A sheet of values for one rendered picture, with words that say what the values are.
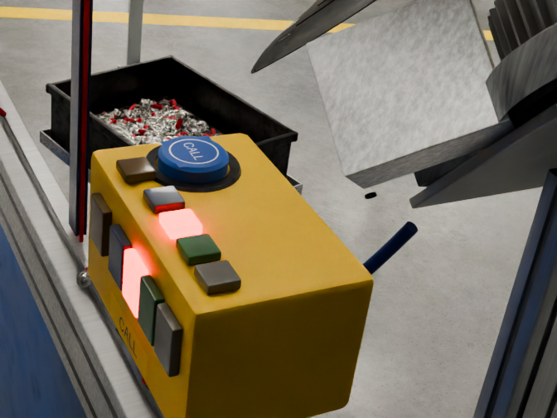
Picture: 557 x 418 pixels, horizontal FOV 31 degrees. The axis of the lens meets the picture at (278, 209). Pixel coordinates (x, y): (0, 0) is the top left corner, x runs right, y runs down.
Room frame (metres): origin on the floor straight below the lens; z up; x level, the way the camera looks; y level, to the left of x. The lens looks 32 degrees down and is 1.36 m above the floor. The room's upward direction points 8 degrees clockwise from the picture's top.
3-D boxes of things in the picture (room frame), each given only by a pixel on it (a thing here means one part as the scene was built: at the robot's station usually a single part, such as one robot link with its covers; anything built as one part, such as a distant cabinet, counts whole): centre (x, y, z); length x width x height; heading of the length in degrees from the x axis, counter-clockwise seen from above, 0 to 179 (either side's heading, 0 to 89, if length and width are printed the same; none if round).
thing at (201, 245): (0.42, 0.04, 1.08); 0.02 x 0.02 x 0.01; 31
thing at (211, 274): (0.39, 0.02, 1.08); 0.02 x 0.02 x 0.01; 31
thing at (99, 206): (0.47, 0.10, 1.04); 0.02 x 0.01 x 0.03; 31
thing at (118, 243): (0.45, 0.08, 1.04); 0.02 x 0.01 x 0.03; 31
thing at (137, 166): (0.48, 0.08, 1.08); 0.02 x 0.02 x 0.01; 31
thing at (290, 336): (0.46, 0.03, 1.02); 0.16 x 0.10 x 0.11; 31
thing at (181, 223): (0.44, 0.05, 1.08); 0.02 x 0.02 x 0.01; 31
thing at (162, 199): (0.46, 0.06, 1.08); 0.02 x 0.02 x 0.01; 31
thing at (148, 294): (0.40, 0.06, 1.04); 0.02 x 0.01 x 0.03; 31
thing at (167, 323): (0.38, 0.04, 1.04); 0.02 x 0.01 x 0.03; 31
